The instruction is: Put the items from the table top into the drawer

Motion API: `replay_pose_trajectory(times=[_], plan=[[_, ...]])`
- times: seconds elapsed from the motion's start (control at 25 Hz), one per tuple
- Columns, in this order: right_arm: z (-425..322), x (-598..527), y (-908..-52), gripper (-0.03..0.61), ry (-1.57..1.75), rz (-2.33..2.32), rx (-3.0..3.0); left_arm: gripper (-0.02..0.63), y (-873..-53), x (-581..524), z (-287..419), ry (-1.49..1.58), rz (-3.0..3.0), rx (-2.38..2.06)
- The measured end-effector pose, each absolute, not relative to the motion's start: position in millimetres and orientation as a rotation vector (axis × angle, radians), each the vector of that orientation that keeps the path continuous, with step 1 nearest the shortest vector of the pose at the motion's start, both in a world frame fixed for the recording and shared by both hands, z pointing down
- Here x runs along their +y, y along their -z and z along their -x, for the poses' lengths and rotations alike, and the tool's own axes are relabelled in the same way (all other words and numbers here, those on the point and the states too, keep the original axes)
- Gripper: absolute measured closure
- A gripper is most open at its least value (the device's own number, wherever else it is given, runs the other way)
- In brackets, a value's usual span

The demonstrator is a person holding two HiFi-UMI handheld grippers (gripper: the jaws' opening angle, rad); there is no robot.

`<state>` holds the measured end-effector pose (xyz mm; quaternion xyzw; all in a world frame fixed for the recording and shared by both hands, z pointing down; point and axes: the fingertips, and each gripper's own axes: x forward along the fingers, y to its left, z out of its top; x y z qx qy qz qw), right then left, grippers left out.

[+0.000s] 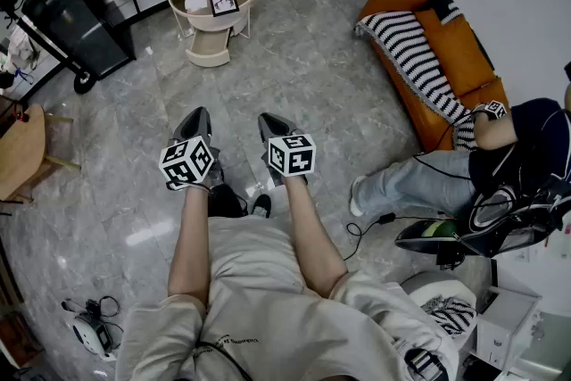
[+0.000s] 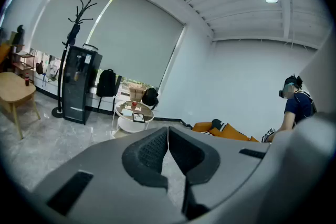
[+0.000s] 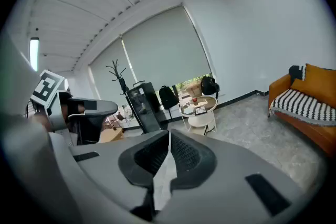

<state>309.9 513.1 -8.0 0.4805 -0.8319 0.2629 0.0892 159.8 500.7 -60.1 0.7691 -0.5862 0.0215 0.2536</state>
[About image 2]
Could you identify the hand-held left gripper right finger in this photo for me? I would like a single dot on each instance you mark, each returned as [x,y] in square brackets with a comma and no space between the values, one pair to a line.
[225,160]

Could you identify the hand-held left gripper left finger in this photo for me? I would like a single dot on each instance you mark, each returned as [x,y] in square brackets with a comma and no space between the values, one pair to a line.
[105,178]

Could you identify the white paper sheet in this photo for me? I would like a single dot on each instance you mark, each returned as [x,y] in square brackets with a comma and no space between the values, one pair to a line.
[127,112]

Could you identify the round two-tier side table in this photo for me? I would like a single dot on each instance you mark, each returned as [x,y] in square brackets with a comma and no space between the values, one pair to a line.
[131,126]

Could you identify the orange sofa cushion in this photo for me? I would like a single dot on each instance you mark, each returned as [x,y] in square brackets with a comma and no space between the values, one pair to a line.
[233,133]

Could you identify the black striped sofa cushion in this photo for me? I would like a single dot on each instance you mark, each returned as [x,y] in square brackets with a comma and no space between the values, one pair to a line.
[217,123]

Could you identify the orange sofa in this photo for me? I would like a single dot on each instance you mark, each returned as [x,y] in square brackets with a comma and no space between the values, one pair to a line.
[202,126]

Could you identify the black coat rack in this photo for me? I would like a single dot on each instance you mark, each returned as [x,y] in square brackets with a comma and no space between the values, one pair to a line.
[57,112]

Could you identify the small black bag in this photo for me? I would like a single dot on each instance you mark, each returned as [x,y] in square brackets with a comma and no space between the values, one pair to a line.
[150,97]

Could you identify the black glass door cabinet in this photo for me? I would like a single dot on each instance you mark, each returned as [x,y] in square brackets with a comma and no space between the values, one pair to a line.
[78,86]

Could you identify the white bag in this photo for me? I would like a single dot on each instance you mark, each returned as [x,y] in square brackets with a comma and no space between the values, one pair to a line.
[53,69]

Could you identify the dark soda bottle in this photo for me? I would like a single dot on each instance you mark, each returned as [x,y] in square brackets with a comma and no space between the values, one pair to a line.
[27,81]

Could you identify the light wooden table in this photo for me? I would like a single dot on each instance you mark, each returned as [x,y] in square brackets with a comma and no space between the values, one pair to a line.
[13,89]

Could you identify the brown bag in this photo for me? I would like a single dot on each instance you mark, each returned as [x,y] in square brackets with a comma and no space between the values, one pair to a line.
[39,68]

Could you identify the white box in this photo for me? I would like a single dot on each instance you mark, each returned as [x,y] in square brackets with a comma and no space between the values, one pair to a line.
[90,47]

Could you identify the wooden shelf rack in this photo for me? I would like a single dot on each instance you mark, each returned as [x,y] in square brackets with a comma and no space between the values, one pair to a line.
[22,66]

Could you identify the grey roller blind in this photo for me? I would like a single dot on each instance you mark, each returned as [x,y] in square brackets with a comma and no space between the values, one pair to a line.
[136,39]
[65,15]

